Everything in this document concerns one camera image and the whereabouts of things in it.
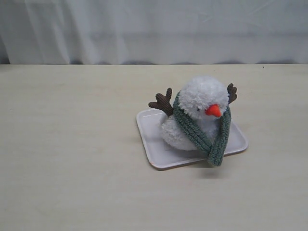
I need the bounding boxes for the white plush snowman toy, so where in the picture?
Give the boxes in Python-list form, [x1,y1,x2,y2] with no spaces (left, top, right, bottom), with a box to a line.
[148,76,237,151]

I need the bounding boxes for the green knitted scarf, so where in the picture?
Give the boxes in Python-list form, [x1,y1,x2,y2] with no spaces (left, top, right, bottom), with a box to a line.
[173,93,231,167]

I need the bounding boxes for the white rectangular plastic tray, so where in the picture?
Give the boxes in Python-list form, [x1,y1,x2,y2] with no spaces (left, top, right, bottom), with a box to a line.
[136,109,248,170]

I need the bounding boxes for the white backdrop curtain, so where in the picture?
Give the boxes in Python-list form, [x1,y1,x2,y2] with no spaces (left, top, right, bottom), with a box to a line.
[0,0,308,64]

